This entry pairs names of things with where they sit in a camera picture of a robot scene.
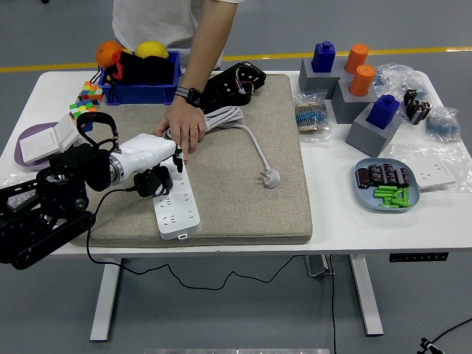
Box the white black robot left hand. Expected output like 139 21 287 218
118 132 184 198

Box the person's hand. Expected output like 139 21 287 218
153 97 207 162

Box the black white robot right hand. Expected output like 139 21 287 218
418 337 440 354

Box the black plug adapter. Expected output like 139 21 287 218
133 167 174 198

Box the thin black adapter cord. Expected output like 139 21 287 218
86 186 298 292

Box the white power strip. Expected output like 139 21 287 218
153 154 202 240

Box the black wristwatch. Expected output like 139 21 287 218
174 86 203 108

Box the blue plastic bin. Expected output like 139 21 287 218
97 50 183 106

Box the black electronic housing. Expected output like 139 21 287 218
201 61 267 114

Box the yellow lemon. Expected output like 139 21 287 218
134 41 170 60

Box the small colourful puzzle cube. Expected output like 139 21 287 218
80 80 104 105

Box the white table leg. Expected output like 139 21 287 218
348 254 384 336
89 257 122 342

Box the black table control panel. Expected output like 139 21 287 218
388 251 449 263

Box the grey-brown mat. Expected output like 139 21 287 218
73 73 313 249

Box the orange fruit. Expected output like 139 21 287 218
95 40 125 69

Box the purple plate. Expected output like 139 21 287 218
13 121 80 173

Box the clear bag of resistors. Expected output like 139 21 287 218
292 91 333 144

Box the grey block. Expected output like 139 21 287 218
330 78 379 125
344 102 403 159
297 57 351 100

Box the clear bag of screws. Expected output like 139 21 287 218
0 173 38 192

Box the blue peg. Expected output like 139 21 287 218
366 94 401 131
310 41 337 74

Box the blue-grey plate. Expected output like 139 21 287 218
353 157 421 214

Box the orange cylinder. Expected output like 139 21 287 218
348 64 376 97
344 44 370 74

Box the clear bag around socket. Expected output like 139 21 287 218
390 142 472 193

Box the large clear plastic bag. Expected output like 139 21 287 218
372 62 434 111

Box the small bag of blue parts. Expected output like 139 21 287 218
424 105 462 143

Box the black capacitor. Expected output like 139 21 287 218
403 88 420 108
416 101 432 125
405 99 423 125

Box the black floor cable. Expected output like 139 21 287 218
429 317 472 344

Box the grey power strip cord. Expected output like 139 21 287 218
156 105 282 190

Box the black drawstring bag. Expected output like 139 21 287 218
91 50 176 88

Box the black hanging cable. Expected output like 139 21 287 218
327 254 339 354

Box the white wall switch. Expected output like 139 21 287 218
18 113 82 164

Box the silver under-table bracket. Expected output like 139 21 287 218
303 254 336 277

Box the white wall socket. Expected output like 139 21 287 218
413 159 457 192

